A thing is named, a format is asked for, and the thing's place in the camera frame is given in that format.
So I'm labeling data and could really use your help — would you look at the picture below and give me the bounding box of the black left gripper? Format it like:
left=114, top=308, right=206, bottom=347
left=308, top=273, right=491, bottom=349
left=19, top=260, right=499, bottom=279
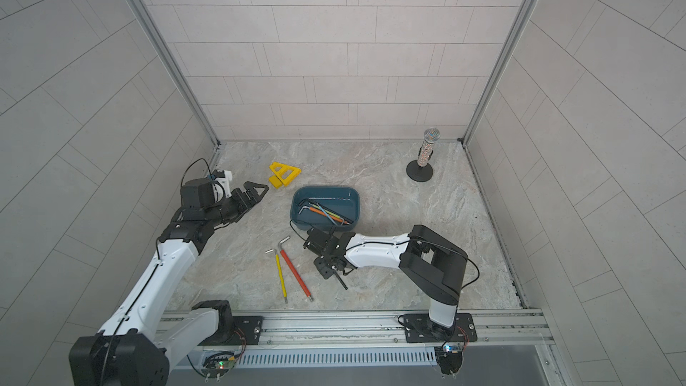
left=204, top=182, right=270, bottom=228

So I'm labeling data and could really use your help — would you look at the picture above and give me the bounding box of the thin green hex key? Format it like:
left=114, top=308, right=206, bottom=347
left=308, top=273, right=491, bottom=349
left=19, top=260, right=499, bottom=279
left=319, top=205, right=347, bottom=223

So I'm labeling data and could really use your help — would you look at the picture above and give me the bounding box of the orange hex key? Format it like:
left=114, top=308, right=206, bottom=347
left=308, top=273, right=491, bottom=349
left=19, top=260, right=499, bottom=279
left=298, top=206, right=348, bottom=225

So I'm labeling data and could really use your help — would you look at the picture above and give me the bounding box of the blue hex key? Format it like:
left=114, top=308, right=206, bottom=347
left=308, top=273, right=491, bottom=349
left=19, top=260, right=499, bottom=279
left=310, top=204, right=348, bottom=225

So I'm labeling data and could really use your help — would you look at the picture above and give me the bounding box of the long black hex key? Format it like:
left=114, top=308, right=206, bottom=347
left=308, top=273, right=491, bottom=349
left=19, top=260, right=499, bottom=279
left=298, top=198, right=353, bottom=225

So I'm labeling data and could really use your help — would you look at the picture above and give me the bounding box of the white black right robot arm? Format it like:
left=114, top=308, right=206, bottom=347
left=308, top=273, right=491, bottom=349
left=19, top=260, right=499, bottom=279
left=304, top=224, right=469, bottom=331

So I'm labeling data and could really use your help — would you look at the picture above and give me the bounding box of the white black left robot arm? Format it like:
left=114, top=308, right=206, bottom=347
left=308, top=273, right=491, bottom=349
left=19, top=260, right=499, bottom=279
left=69, top=171, right=269, bottom=385

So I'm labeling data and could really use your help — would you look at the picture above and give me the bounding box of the teal plastic storage box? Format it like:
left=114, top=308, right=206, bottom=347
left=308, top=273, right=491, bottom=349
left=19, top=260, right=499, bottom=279
left=289, top=185, right=361, bottom=232

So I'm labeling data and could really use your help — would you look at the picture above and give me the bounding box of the red hex key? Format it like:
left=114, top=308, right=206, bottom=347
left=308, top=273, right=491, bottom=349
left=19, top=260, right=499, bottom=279
left=277, top=236, right=314, bottom=302

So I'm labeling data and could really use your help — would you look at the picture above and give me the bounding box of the yellow hex key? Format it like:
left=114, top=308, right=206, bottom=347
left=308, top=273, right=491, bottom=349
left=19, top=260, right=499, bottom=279
left=265, top=248, right=288, bottom=305

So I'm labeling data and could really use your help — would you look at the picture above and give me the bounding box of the yellow plastic triangle holder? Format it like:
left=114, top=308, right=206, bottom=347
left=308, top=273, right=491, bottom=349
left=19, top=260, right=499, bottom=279
left=269, top=162, right=301, bottom=189

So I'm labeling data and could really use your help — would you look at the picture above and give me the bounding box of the black stand with glitter tube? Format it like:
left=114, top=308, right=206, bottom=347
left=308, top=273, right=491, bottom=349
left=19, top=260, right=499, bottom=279
left=406, top=128, right=441, bottom=182

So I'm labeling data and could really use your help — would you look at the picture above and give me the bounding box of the left green circuit board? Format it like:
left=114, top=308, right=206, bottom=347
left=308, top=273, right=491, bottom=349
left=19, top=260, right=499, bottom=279
left=201, top=351, right=237, bottom=382

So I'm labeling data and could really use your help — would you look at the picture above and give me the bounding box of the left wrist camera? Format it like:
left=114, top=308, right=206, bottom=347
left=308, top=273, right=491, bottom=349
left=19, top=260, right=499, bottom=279
left=180, top=170, right=233, bottom=208

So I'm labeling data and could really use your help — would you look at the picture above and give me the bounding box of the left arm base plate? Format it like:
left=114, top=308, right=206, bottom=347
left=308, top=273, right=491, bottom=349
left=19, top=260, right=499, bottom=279
left=200, top=316, right=264, bottom=347

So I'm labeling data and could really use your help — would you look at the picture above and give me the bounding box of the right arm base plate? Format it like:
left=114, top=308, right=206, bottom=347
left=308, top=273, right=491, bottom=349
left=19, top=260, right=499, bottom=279
left=397, top=312, right=478, bottom=344

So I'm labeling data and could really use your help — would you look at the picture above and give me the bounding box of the aluminium mounting rail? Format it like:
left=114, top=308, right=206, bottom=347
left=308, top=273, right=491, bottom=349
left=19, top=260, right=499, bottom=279
left=104, top=307, right=556, bottom=355

